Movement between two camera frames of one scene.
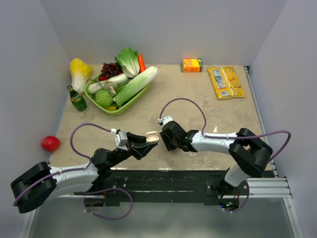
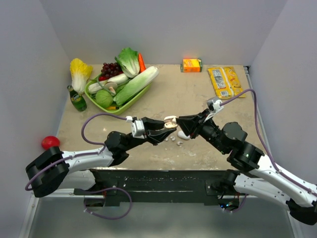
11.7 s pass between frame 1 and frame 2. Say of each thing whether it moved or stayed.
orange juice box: stayed
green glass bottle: stayed
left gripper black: moved
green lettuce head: stayed
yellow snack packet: stayed
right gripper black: moved
